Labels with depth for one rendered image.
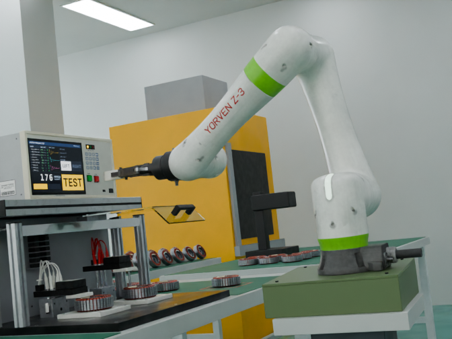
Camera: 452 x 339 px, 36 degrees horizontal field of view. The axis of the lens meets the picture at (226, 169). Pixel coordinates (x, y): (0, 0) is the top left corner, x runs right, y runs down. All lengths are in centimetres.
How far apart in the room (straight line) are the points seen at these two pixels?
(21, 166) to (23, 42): 429
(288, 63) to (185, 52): 636
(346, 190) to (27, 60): 487
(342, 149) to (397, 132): 525
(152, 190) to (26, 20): 185
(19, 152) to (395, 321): 116
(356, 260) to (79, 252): 106
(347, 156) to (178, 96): 442
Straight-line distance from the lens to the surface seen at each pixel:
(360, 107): 728
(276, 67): 182
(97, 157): 239
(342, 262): 175
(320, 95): 195
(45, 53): 657
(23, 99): 629
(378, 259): 176
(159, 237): 603
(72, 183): 227
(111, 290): 237
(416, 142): 712
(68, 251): 241
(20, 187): 214
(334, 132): 193
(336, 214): 175
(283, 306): 173
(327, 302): 170
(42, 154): 218
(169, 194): 596
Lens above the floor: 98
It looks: 4 degrees up
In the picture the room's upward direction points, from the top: 6 degrees counter-clockwise
